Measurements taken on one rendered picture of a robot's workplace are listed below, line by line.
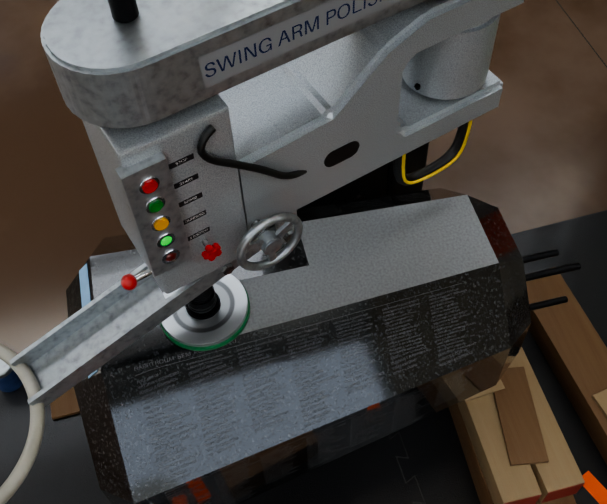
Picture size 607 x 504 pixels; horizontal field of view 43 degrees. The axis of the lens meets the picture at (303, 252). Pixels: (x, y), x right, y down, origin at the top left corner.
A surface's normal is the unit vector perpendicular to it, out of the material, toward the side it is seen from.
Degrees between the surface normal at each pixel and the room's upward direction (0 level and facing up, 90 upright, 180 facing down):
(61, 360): 16
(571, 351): 0
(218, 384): 45
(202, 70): 90
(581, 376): 0
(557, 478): 0
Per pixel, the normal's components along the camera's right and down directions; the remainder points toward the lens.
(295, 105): -0.09, -0.54
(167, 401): 0.18, 0.15
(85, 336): -0.26, -0.42
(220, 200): 0.53, 0.69
